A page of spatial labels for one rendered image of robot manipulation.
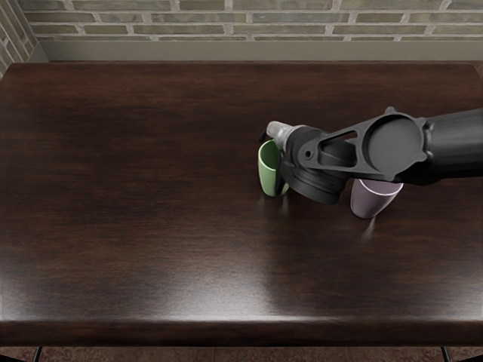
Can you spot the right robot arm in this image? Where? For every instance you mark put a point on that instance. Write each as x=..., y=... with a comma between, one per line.
x=392, y=143

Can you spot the green cup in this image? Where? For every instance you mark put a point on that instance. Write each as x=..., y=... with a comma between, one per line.
x=267, y=169

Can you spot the mauve cup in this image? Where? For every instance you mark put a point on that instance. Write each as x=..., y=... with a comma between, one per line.
x=368, y=201

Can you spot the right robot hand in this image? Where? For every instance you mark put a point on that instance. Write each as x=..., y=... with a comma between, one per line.
x=280, y=130

